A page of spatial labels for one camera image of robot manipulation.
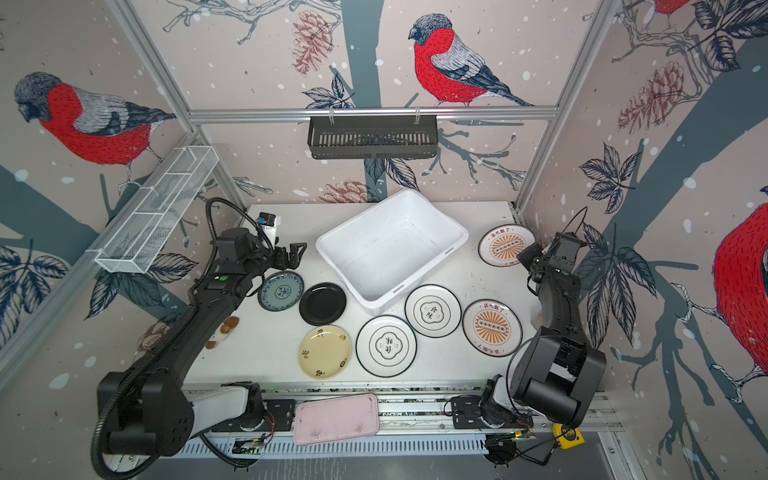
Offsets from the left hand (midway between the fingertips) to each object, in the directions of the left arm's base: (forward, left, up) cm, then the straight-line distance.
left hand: (288, 240), depth 81 cm
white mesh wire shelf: (+5, +34, +8) cm, 35 cm away
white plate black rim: (-22, -27, -23) cm, 42 cm away
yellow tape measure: (-44, -70, -20) cm, 85 cm away
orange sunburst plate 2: (-17, -59, -22) cm, 65 cm away
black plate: (-8, -6, -22) cm, 25 cm away
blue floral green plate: (-3, +9, -24) cm, 26 cm away
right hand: (-1, -69, -5) cm, 69 cm away
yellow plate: (-23, -9, -23) cm, 34 cm away
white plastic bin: (+12, -26, -24) cm, 37 cm away
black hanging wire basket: (+44, -22, +5) cm, 50 cm away
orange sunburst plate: (+6, -64, -11) cm, 65 cm away
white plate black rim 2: (-11, -42, -23) cm, 49 cm away
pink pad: (-40, -14, -22) cm, 47 cm away
